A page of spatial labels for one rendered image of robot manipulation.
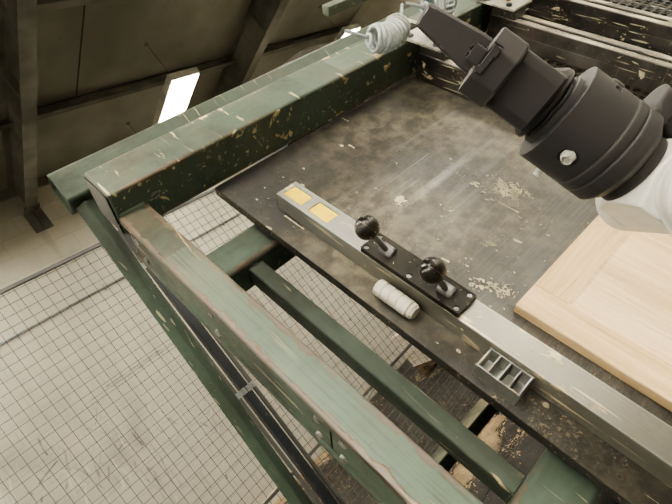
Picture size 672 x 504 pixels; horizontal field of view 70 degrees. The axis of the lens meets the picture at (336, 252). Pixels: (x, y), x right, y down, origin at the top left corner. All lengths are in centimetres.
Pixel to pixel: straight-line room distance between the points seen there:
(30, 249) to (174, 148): 483
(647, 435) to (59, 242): 553
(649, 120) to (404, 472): 44
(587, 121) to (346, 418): 43
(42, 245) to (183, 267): 499
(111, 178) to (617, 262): 90
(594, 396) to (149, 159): 83
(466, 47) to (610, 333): 52
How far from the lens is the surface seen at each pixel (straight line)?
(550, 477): 75
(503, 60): 40
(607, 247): 96
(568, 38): 153
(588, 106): 43
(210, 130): 104
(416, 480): 62
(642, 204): 45
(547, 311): 82
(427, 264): 65
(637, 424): 74
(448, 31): 45
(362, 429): 64
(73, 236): 585
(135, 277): 146
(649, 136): 45
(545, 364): 74
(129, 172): 98
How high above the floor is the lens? 151
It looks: 2 degrees up
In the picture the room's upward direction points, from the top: 38 degrees counter-clockwise
